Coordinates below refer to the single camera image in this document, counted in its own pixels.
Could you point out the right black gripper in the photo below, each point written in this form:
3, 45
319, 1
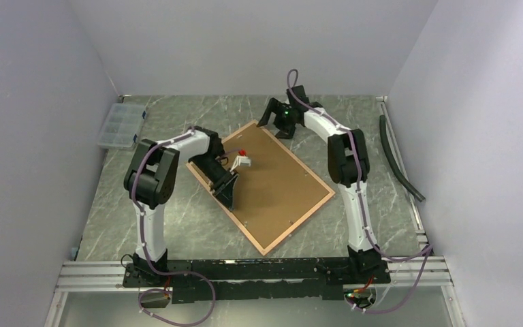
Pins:
287, 131

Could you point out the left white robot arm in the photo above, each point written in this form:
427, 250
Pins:
150, 182

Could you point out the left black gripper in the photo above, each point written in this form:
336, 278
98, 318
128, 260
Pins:
223, 188

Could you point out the aluminium rail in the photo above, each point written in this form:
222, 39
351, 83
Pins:
108, 276

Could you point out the brown frame backing board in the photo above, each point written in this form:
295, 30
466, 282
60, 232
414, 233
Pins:
279, 189

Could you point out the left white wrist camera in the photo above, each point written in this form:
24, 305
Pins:
242, 159

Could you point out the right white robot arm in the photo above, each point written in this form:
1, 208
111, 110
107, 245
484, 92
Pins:
348, 167

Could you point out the wooden picture frame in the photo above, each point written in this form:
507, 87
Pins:
288, 230

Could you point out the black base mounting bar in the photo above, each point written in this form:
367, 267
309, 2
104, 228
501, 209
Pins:
190, 281

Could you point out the clear plastic organizer box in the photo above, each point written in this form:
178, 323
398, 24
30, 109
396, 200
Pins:
122, 126

